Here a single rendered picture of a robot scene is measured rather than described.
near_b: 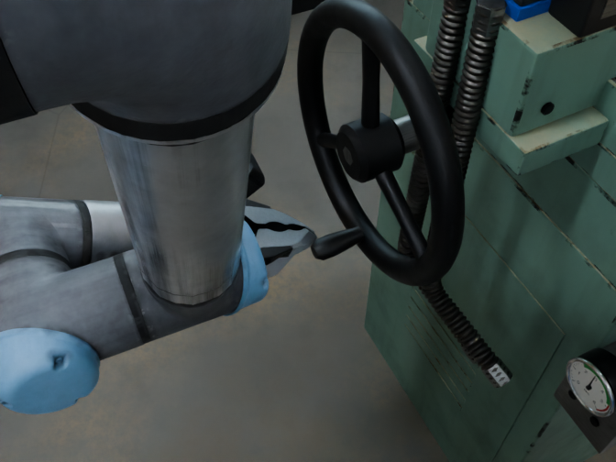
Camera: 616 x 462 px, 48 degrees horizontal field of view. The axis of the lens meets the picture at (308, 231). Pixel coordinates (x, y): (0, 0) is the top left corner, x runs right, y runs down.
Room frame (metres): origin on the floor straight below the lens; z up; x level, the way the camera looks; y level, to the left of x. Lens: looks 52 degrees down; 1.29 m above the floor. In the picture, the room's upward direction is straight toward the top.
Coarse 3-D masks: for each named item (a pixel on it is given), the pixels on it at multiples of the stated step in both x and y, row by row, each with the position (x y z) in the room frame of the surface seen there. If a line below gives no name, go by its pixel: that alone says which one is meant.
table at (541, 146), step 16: (416, 48) 0.57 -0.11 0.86; (608, 96) 0.47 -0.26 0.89; (576, 112) 0.47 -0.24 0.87; (592, 112) 0.47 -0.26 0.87; (608, 112) 0.47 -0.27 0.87; (480, 128) 0.47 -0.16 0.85; (496, 128) 0.45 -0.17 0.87; (544, 128) 0.45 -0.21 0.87; (560, 128) 0.45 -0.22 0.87; (576, 128) 0.45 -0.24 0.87; (592, 128) 0.45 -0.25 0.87; (608, 128) 0.46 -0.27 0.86; (496, 144) 0.45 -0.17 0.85; (512, 144) 0.43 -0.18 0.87; (528, 144) 0.43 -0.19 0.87; (544, 144) 0.43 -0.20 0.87; (560, 144) 0.44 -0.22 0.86; (576, 144) 0.45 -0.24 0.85; (592, 144) 0.46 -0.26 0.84; (608, 144) 0.45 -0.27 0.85; (512, 160) 0.43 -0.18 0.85; (528, 160) 0.42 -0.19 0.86; (544, 160) 0.43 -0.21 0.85
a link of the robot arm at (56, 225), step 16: (0, 208) 0.36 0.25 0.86; (16, 208) 0.37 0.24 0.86; (32, 208) 0.37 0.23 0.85; (48, 208) 0.38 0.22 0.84; (64, 208) 0.38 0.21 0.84; (80, 208) 0.39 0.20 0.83; (0, 224) 0.35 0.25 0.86; (16, 224) 0.35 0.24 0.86; (32, 224) 0.36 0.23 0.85; (48, 224) 0.36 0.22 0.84; (64, 224) 0.37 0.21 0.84; (80, 224) 0.37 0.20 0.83; (0, 240) 0.33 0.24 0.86; (16, 240) 0.33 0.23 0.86; (32, 240) 0.34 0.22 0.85; (48, 240) 0.34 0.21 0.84; (64, 240) 0.36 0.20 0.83; (80, 240) 0.36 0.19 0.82; (0, 256) 0.37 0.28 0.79; (64, 256) 0.34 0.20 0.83; (80, 256) 0.35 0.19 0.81
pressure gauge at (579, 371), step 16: (592, 352) 0.33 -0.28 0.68; (608, 352) 0.33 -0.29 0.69; (576, 368) 0.32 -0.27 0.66; (592, 368) 0.31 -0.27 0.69; (608, 368) 0.31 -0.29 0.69; (576, 384) 0.32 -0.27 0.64; (592, 384) 0.30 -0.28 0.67; (608, 384) 0.29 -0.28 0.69; (592, 400) 0.30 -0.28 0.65; (608, 400) 0.29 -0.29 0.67
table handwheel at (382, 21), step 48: (336, 0) 0.54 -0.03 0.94; (384, 48) 0.46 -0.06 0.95; (432, 96) 0.42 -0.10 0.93; (336, 144) 0.49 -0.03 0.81; (384, 144) 0.47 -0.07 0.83; (432, 144) 0.39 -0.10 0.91; (336, 192) 0.52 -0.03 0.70; (384, 192) 0.44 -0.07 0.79; (432, 192) 0.38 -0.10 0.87; (384, 240) 0.46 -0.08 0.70; (432, 240) 0.36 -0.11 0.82
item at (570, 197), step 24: (408, 0) 0.75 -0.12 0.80; (408, 24) 0.75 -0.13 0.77; (504, 168) 0.55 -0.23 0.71; (552, 168) 0.50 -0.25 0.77; (576, 168) 0.47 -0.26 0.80; (528, 192) 0.51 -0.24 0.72; (552, 192) 0.48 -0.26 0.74; (576, 192) 0.46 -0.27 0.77; (600, 192) 0.44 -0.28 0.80; (552, 216) 0.47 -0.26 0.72; (576, 216) 0.45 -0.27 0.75; (600, 216) 0.43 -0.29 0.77; (576, 240) 0.44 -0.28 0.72; (600, 240) 0.42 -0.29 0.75; (600, 264) 0.41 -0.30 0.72
